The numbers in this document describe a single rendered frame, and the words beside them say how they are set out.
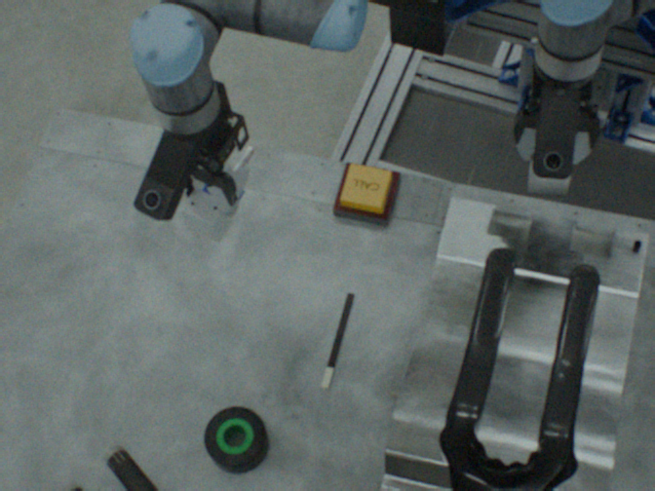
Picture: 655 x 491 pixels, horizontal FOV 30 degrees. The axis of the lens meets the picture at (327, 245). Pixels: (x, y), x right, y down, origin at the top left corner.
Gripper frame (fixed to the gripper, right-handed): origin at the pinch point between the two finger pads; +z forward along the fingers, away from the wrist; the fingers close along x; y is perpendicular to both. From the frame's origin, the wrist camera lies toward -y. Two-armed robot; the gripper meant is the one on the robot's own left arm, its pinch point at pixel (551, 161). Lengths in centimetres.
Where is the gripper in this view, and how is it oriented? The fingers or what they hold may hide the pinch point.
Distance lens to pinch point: 159.8
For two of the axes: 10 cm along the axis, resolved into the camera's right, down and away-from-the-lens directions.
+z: 0.8, 4.4, 8.9
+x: -9.9, -0.8, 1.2
